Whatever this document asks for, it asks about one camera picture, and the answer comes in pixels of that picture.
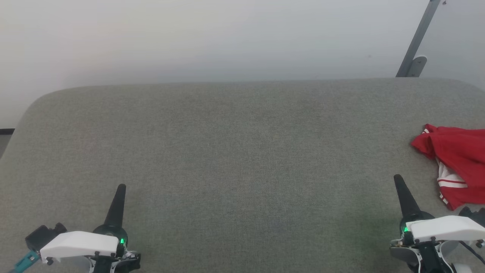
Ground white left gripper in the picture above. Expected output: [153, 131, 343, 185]
[40, 184, 141, 273]

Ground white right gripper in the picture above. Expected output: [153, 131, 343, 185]
[390, 174, 485, 273]

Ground red and white shorts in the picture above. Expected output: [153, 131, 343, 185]
[410, 124, 485, 211]

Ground left camera cable teal plug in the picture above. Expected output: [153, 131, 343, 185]
[9, 250, 40, 273]

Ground white pole foot bracket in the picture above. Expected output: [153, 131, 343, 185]
[407, 56, 428, 77]

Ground grey metal wall pole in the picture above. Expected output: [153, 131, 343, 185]
[395, 0, 442, 77]

